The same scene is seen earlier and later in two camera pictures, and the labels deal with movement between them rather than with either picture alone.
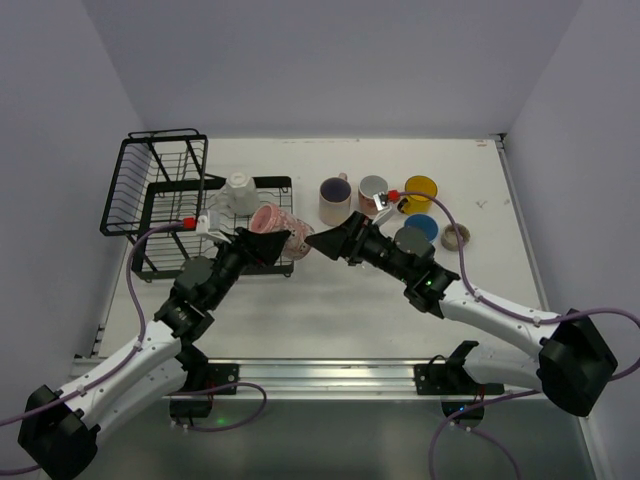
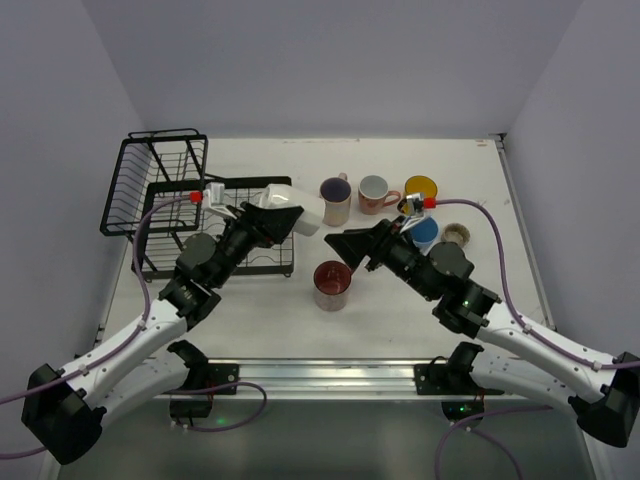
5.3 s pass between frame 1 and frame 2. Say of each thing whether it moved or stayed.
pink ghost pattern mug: moved
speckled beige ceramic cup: stayed
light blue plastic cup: stayed
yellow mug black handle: stayed
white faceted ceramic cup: moved
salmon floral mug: stayed
